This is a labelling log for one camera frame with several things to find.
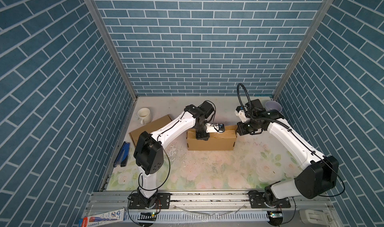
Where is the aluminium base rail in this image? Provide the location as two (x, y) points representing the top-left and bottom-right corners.
(84, 190), (335, 216)

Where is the lavender ceramic mug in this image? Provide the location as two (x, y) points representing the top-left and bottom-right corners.
(265, 100), (283, 112)

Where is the white red blue carton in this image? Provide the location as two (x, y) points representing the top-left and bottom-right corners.
(79, 208), (126, 227)

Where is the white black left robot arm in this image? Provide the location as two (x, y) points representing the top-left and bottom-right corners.
(134, 100), (225, 200)

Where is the brown cardboard box sheet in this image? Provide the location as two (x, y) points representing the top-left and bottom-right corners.
(129, 115), (172, 147)
(186, 125), (237, 151)

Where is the white slotted cable duct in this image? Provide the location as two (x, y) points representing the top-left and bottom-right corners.
(127, 211), (270, 224)

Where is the brown cardboard box top sheet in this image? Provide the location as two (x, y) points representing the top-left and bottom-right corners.
(129, 115), (172, 147)

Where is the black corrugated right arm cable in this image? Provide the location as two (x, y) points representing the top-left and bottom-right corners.
(236, 83), (301, 138)

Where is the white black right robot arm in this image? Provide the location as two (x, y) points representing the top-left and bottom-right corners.
(235, 99), (339, 208)

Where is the aluminium corner post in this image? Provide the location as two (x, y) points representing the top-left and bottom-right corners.
(272, 0), (334, 100)
(84, 0), (138, 101)

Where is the blue object at left wall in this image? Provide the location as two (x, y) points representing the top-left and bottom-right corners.
(114, 142), (130, 168)

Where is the aluminium right corner post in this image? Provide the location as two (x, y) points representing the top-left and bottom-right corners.
(272, 0), (334, 100)

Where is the aluminium left corner post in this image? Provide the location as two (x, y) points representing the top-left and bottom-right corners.
(84, 0), (138, 101)

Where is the white ceramic mug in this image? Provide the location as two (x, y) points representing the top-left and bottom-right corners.
(137, 108), (153, 125)

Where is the white plastic device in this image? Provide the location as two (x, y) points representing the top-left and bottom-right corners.
(299, 209), (331, 226)

